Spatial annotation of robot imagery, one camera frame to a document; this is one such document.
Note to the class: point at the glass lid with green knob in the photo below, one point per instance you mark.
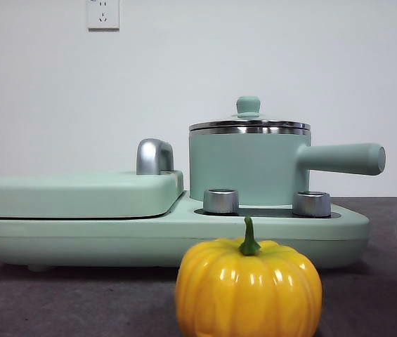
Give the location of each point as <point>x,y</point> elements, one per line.
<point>249,105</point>

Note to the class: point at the yellow pumpkin with green stem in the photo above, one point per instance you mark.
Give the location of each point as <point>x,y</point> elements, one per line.
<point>247,291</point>

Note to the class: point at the silver control knob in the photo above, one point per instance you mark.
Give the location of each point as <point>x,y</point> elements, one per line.
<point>311,204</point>
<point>221,203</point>

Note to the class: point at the green breakfast maker base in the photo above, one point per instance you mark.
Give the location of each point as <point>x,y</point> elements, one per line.
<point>114,242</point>

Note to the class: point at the green hinged grill cover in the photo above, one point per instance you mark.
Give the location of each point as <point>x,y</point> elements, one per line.
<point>78,196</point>

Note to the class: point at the white wall socket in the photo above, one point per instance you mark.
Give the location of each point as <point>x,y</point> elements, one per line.
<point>102,15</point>

